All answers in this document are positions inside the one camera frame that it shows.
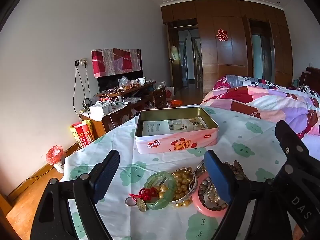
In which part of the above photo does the dark wooden headboard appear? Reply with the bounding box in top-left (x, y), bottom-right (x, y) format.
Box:
top-left (299, 67), bottom-right (320, 95)

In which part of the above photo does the brown wooden bead bracelet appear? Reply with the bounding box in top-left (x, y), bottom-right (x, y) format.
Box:
top-left (221, 160), bottom-right (244, 180)

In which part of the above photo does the white paper leaflet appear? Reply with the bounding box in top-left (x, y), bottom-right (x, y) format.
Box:
top-left (142, 119), bottom-right (171, 136)

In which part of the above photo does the brown wooden wardrobe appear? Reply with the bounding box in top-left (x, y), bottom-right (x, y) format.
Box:
top-left (161, 0), bottom-right (293, 98)

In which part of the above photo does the white cloth with green clouds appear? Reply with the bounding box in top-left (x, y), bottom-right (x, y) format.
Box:
top-left (60, 104), bottom-right (320, 240)

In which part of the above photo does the pink bangle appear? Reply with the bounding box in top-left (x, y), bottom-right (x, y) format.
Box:
top-left (192, 174), bottom-right (228, 217)

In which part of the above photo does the green jade bangle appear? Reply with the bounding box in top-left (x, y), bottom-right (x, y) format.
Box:
top-left (143, 171), bottom-right (177, 210)

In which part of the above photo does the red and yellow box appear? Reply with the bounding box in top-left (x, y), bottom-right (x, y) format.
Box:
top-left (69, 120), bottom-right (95, 148)

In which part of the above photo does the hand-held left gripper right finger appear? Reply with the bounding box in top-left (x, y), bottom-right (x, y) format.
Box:
top-left (204, 150), bottom-right (295, 240)

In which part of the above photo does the gold bead bracelet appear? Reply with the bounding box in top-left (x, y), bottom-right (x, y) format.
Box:
top-left (157, 169), bottom-right (194, 207)

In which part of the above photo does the red knot brass coin charm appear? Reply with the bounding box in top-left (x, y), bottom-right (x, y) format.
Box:
top-left (129, 187), bottom-right (157, 212)

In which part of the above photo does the red patchwork cloth cover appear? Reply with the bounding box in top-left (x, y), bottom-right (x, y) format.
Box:
top-left (91, 48), bottom-right (142, 78)

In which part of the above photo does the black power cable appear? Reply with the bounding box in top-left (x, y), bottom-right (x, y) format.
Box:
top-left (72, 65), bottom-right (85, 117)
top-left (82, 65), bottom-right (93, 105)

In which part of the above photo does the trash bin with red bag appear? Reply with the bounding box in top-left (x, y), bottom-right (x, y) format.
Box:
top-left (46, 145), bottom-right (66, 173)

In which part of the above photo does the white cardboard box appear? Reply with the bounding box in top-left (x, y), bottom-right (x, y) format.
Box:
top-left (89, 103), bottom-right (113, 116)

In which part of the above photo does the dark bead bracelet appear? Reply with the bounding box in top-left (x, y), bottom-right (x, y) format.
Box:
top-left (199, 179), bottom-right (228, 211)

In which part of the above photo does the silver mesh band watch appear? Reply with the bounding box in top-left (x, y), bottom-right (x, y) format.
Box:
top-left (194, 159), bottom-right (208, 178)

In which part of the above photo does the pink tin box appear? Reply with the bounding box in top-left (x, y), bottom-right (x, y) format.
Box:
top-left (134, 106), bottom-right (219, 155)

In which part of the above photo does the red paper decoration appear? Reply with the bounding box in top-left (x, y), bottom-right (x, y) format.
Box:
top-left (216, 28), bottom-right (229, 42)

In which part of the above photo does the white charging cable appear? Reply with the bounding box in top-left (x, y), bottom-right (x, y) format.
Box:
top-left (99, 94), bottom-right (125, 131)

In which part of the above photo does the pink patchwork quilt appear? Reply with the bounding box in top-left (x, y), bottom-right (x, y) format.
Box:
top-left (201, 74), bottom-right (320, 140)

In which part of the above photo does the silver patterned bangle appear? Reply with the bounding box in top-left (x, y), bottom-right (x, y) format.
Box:
top-left (170, 172), bottom-right (199, 205)

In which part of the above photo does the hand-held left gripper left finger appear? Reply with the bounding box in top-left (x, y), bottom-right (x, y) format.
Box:
top-left (30, 149), bottom-right (121, 240)

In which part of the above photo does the printed brochure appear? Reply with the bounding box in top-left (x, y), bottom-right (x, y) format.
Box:
top-left (167, 117), bottom-right (208, 132)

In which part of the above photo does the dark wooden cabinet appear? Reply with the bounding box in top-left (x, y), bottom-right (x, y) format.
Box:
top-left (80, 80), bottom-right (168, 134)

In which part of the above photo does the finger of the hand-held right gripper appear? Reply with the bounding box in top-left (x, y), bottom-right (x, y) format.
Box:
top-left (274, 120), bottom-right (316, 167)
top-left (274, 164), bottom-right (309, 195)

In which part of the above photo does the pearl necklace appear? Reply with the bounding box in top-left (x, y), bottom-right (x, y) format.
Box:
top-left (200, 177), bottom-right (221, 203)

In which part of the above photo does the black television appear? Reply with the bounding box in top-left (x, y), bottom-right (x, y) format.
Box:
top-left (97, 49), bottom-right (144, 92)

